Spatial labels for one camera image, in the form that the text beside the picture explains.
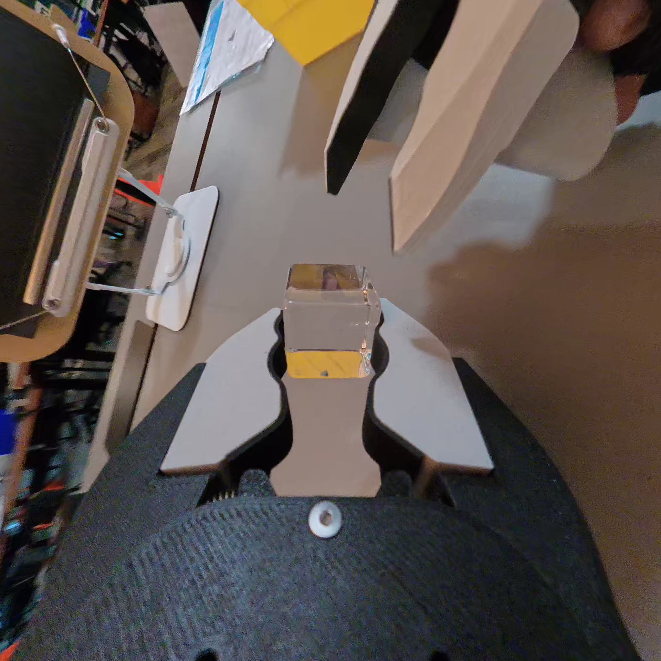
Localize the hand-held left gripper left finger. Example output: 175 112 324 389
160 307 291 478

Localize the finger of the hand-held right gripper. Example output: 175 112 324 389
324 0 460 196
390 0 618 254

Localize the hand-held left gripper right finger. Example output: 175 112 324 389
364 298 494 497

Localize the yellow plastic bin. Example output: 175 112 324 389
235 0 376 66

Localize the clear acrylic block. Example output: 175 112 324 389
283 263 383 381

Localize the grey desk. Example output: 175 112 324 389
83 0 661 661

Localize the person's right hand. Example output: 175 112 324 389
573 0 655 126

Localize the printed paper sheet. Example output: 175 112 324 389
179 0 275 116

